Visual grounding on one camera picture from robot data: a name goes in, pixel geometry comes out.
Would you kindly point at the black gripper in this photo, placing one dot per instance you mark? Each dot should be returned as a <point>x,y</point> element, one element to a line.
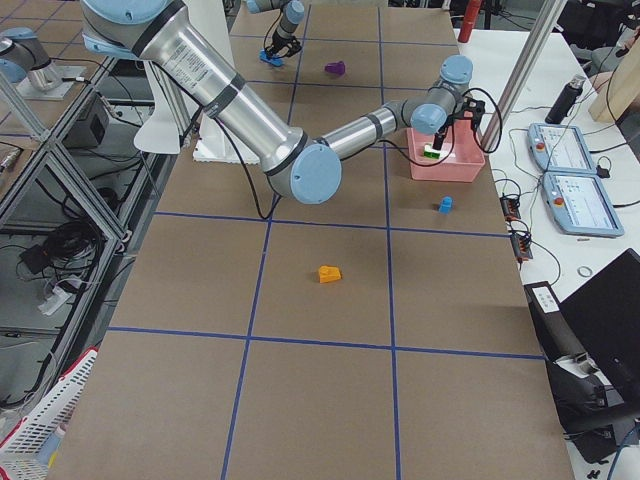
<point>444,126</point>

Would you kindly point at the long blue block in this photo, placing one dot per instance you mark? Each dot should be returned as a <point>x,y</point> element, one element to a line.
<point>273,61</point>

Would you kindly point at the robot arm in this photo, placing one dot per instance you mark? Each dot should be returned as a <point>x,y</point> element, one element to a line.
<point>297,166</point>
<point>282,33</point>

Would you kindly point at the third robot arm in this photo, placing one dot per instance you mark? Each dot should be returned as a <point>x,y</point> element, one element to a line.
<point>26,64</point>

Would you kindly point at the pink plastic box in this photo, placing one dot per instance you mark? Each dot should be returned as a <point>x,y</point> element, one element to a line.
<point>461,158</point>

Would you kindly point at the small blue block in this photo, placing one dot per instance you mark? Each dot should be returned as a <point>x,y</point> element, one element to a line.
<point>445,205</point>

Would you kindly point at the upper teach pendant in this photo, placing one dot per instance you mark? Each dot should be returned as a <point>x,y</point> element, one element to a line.
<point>559,148</point>

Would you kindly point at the teach pendant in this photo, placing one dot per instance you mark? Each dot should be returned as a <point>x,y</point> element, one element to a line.
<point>559,148</point>
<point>580,205</point>

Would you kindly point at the purple block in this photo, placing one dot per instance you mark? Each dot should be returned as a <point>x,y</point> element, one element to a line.
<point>335,68</point>

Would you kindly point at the black water bottle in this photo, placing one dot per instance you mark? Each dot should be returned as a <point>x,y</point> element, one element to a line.
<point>566,99</point>

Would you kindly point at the lower teach pendant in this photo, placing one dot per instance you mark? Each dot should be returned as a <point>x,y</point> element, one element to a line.
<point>580,205</point>

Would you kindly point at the orange block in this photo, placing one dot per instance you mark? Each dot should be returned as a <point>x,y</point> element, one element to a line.
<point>329,274</point>

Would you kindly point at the white plastic basket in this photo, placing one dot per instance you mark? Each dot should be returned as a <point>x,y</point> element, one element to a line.
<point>31,447</point>

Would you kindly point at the aluminium frame post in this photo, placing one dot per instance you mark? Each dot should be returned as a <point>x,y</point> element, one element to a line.
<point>533,46</point>

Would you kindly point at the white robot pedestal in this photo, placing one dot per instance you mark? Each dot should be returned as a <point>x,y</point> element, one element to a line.
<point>195,67</point>

